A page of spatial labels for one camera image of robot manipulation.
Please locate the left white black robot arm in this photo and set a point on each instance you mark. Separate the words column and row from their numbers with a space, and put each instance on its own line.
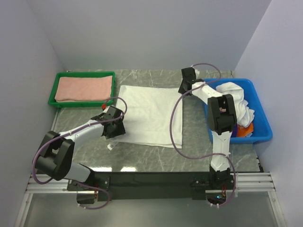
column 53, row 160

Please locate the pink towel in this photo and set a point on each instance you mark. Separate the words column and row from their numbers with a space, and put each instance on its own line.
column 71, row 89

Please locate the white crumpled towel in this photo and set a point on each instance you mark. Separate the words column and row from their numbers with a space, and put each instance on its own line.
column 244, row 114

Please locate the aluminium frame rail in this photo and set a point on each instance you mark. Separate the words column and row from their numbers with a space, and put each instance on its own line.
column 244, row 182

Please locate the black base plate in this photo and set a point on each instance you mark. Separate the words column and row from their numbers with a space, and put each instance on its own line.
column 156, row 185

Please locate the purple towel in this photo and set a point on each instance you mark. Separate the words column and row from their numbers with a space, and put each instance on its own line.
column 234, row 131

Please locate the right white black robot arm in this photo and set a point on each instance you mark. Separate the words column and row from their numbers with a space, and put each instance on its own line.
column 221, row 118

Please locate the orange towel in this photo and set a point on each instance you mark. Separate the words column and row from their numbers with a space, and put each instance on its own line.
column 243, row 132

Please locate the large white waffle towel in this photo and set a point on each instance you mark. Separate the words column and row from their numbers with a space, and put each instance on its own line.
column 148, row 115

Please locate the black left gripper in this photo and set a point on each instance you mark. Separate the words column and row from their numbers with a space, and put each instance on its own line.
column 120, row 130

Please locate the green plastic tray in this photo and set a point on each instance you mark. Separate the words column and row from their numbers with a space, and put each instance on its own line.
column 98, row 74

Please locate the blue plastic bin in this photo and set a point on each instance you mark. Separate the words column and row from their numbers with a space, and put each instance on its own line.
column 262, row 131

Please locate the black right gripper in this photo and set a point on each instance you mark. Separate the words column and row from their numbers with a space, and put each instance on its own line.
column 181, row 90

